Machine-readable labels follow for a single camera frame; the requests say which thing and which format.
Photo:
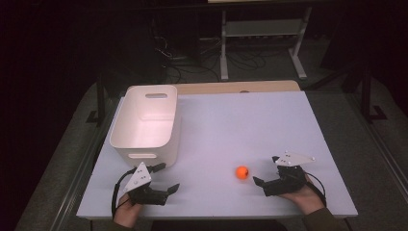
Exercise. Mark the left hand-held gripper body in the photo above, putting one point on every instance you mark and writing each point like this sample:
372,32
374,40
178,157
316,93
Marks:
138,179

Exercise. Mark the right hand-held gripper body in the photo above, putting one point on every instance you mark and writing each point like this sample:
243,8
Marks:
288,181

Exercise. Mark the orange ball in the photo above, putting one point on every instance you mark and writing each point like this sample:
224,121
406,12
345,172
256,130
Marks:
242,172

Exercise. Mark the white plastic bin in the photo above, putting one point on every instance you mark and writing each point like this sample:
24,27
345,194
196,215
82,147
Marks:
144,128

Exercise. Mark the person's right hand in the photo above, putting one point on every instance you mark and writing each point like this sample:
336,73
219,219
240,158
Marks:
306,200

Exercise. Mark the person's left hand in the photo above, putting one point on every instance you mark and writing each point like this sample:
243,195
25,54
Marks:
126,213

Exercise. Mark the wooden table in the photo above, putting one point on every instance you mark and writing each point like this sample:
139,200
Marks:
237,86

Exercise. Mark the black metal stand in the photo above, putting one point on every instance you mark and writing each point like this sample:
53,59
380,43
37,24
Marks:
101,102
366,96

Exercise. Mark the white metal stand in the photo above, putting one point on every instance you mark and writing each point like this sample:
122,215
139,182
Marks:
263,29

